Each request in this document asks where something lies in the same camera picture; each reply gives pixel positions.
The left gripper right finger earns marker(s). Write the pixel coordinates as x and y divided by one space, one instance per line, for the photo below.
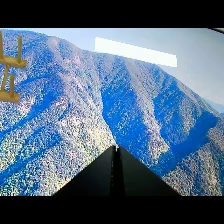
140 180

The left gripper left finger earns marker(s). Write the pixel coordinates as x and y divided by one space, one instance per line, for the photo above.
96 180

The pale wooden rack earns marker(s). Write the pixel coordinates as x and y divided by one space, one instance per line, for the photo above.
11 61

